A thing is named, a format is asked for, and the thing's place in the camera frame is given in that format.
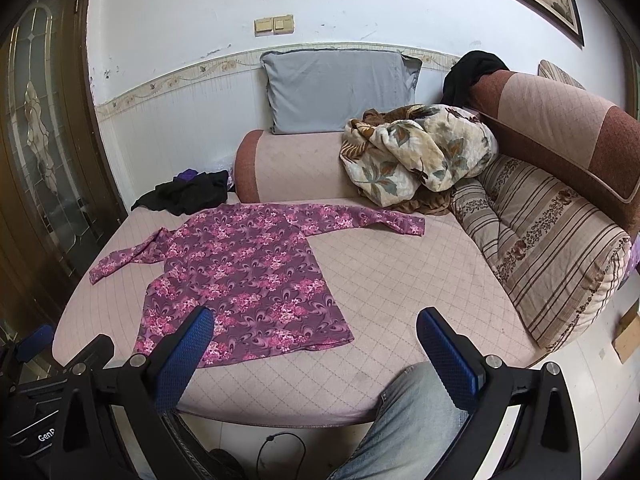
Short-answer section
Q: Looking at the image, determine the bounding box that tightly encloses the pink quilted mattress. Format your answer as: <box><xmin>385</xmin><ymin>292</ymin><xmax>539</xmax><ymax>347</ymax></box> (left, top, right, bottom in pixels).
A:
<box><xmin>52</xmin><ymin>200</ymin><xmax>542</xmax><ymax>427</ymax></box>

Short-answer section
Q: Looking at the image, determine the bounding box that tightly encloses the brown fleece blanket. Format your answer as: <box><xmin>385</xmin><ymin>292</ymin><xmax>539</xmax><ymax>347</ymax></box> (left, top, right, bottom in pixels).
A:
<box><xmin>388</xmin><ymin>186</ymin><xmax>451</xmax><ymax>216</ymax></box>

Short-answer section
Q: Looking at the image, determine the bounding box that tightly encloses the pink brown sofa backrest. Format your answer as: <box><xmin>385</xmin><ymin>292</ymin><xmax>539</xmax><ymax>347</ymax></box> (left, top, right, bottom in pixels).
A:
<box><xmin>469</xmin><ymin>70</ymin><xmax>640</xmax><ymax>237</ymax></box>

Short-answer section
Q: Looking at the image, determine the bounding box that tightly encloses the cardboard box on floor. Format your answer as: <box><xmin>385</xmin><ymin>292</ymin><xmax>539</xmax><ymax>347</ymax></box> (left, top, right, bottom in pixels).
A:
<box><xmin>612</xmin><ymin>300</ymin><xmax>640</xmax><ymax>363</ymax></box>

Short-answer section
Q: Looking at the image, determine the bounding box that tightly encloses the purple pink floral shirt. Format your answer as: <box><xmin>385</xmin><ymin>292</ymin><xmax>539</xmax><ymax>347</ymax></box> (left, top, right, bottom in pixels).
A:
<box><xmin>89</xmin><ymin>204</ymin><xmax>425</xmax><ymax>367</ymax></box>

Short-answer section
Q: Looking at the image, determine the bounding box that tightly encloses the black clothes pile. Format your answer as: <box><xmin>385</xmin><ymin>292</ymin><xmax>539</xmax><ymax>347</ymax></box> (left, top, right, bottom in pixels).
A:
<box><xmin>131</xmin><ymin>170</ymin><xmax>229</xmax><ymax>216</ymax></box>

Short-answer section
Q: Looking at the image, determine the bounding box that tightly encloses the pink bolster cushion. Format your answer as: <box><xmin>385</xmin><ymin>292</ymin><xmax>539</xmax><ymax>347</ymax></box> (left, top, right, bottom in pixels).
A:
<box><xmin>233</xmin><ymin>130</ymin><xmax>372</xmax><ymax>206</ymax></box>

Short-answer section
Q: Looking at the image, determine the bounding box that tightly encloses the wooden glass-panel door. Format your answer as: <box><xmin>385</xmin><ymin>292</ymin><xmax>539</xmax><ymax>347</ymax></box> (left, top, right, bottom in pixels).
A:
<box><xmin>1</xmin><ymin>0</ymin><xmax>125</xmax><ymax>332</ymax></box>

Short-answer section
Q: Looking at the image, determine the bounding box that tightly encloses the black garment on backrest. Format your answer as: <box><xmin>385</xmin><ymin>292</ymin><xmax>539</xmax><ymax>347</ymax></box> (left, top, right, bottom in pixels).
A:
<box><xmin>440</xmin><ymin>50</ymin><xmax>508</xmax><ymax>107</ymax></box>

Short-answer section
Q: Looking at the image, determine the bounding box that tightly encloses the grey pillow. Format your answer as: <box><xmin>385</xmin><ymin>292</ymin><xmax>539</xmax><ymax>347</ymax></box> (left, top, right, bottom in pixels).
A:
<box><xmin>260</xmin><ymin>49</ymin><xmax>422</xmax><ymax>134</ymax></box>

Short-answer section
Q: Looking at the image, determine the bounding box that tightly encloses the person's jeans leg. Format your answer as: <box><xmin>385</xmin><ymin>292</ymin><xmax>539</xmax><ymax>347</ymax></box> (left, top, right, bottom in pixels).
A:
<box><xmin>330</xmin><ymin>362</ymin><xmax>468</xmax><ymax>479</ymax></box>

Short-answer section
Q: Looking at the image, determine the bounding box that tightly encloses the black cable on floor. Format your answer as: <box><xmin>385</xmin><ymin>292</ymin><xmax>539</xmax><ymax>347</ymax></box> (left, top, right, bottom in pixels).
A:
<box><xmin>255</xmin><ymin>431</ymin><xmax>307</xmax><ymax>480</ymax></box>

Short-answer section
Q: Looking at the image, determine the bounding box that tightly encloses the beige wall switch panel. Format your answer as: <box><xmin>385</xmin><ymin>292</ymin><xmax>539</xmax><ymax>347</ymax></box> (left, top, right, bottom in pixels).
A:
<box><xmin>254</xmin><ymin>14</ymin><xmax>295</xmax><ymax>37</ymax></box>

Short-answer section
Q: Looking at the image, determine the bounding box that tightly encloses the floral cream blanket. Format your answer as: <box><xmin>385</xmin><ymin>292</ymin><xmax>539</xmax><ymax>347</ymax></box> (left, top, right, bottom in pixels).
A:
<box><xmin>340</xmin><ymin>104</ymin><xmax>499</xmax><ymax>208</ymax></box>

